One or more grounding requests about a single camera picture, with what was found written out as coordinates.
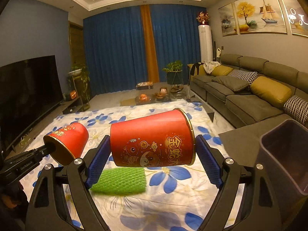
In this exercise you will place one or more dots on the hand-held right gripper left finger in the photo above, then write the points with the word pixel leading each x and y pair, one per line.
pixel 101 160

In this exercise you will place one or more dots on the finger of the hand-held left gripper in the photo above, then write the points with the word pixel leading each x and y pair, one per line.
pixel 42 151

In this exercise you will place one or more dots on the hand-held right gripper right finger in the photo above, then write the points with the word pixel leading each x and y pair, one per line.
pixel 209 164

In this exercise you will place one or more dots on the red paper cup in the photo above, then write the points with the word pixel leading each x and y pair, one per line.
pixel 72 137
pixel 149 139

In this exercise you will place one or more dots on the dark grey trash bin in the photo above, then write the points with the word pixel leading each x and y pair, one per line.
pixel 279 163

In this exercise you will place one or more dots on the green foam net sleeve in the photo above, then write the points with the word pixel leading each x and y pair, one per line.
pixel 120 180

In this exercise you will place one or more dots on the television cabinet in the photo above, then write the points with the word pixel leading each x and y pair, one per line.
pixel 71 105

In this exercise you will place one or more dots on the black television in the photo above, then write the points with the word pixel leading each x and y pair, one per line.
pixel 26 98

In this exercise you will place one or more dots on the orange ornament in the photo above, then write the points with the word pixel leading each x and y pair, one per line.
pixel 73 95

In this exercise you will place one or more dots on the blue floral tablecloth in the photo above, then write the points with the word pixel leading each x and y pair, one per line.
pixel 149 209

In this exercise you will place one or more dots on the grey sectional sofa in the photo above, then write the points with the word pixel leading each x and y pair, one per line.
pixel 250 105

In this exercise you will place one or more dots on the orange fruit bowl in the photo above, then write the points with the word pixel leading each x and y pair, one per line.
pixel 143 98

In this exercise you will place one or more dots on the glass coffee table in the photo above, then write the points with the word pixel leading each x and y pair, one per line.
pixel 154 101

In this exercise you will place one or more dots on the grey pillow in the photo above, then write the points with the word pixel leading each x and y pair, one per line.
pixel 231 83

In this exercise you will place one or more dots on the potted plant on stand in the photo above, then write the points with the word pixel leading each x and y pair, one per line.
pixel 80 77

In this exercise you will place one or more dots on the small tea set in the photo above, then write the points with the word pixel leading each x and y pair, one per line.
pixel 163 93

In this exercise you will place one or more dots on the flat patterned box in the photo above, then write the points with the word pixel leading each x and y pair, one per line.
pixel 144 85

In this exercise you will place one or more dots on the small yellow pillow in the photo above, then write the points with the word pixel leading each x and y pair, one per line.
pixel 221 71

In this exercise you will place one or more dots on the black white patterned pillow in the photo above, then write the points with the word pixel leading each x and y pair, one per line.
pixel 243 75
pixel 297 108

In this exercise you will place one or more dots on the large yellow pillow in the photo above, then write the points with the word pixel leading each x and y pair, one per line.
pixel 270 89

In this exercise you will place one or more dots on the white cloth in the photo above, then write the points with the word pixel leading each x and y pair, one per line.
pixel 211 67

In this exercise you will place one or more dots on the potted plant in dark pot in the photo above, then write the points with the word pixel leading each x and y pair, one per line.
pixel 172 71

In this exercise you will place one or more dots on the blue curtain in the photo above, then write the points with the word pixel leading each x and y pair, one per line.
pixel 113 48

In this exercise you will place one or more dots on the white handheld vacuum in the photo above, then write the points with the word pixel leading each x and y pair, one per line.
pixel 218 52

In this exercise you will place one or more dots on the white standing air conditioner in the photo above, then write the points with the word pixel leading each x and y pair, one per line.
pixel 205 44

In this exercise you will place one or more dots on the orange curtain strip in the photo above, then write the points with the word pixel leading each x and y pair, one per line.
pixel 149 43

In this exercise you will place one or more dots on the golden flower decoration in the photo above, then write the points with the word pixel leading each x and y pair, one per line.
pixel 202 18

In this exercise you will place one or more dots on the tree and sailboat painting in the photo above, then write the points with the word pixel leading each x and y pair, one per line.
pixel 261 13

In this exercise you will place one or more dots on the wooden wall panel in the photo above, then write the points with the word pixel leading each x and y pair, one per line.
pixel 76 48

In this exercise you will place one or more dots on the small boat wall painting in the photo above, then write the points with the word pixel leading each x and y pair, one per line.
pixel 227 20

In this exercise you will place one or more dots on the grey framed wall painting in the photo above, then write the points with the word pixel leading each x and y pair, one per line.
pixel 294 12

